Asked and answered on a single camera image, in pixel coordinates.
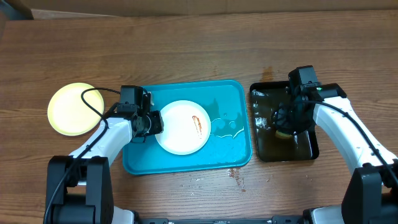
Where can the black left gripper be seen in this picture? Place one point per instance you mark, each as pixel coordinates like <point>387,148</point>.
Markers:
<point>158,124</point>

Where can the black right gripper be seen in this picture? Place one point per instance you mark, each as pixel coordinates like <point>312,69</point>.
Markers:
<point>285,124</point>

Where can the green yellow scrub sponge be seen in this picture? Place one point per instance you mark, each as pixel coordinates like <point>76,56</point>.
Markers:
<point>282,135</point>

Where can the white plate with sauce streak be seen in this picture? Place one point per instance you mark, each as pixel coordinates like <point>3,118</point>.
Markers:
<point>186,127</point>

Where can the yellow-green plastic plate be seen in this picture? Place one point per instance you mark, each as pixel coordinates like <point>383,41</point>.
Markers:
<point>73,109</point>

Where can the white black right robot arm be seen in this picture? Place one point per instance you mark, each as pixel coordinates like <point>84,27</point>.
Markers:
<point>371,196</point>

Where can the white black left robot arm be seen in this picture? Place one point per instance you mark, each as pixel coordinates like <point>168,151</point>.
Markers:
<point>79,188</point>

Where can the black tray with water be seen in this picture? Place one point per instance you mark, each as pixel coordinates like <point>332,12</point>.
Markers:
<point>265,97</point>

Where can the teal plastic serving tray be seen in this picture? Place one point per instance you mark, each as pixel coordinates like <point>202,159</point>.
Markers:
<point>229,144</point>

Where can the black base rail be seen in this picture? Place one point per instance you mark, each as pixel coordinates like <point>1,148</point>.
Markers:
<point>224,220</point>

